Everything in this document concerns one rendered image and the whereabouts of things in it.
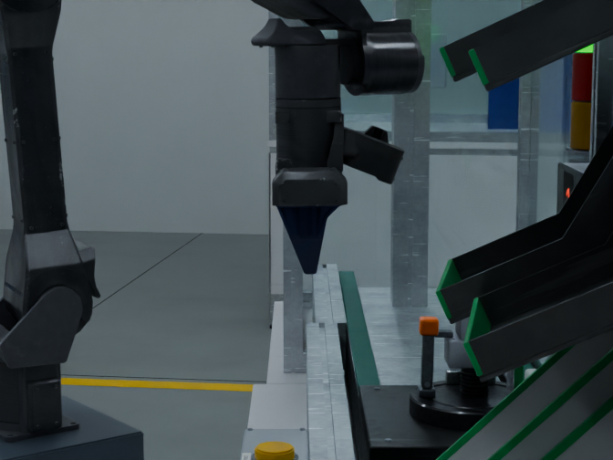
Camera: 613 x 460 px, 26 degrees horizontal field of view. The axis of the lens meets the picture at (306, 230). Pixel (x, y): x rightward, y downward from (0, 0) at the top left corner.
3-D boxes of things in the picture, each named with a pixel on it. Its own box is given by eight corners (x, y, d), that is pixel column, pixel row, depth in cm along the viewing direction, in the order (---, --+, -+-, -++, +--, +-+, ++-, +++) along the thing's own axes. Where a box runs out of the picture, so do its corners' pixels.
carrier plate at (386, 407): (369, 465, 133) (369, 444, 133) (358, 401, 157) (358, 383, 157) (607, 465, 133) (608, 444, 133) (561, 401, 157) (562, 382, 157)
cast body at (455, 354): (448, 369, 142) (449, 304, 141) (443, 359, 146) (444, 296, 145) (526, 369, 142) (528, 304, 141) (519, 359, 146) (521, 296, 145)
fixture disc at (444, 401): (415, 432, 138) (415, 412, 138) (404, 395, 152) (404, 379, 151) (549, 432, 138) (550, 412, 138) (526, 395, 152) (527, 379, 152)
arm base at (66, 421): (-27, 423, 109) (-30, 352, 109) (45, 411, 113) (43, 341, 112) (9, 444, 104) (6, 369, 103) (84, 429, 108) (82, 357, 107)
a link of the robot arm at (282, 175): (270, 104, 107) (347, 103, 107) (275, 93, 125) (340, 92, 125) (272, 206, 108) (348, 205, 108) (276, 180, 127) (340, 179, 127)
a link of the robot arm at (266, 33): (272, 18, 111) (368, 16, 115) (244, 18, 116) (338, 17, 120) (273, 101, 112) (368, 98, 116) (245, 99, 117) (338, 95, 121)
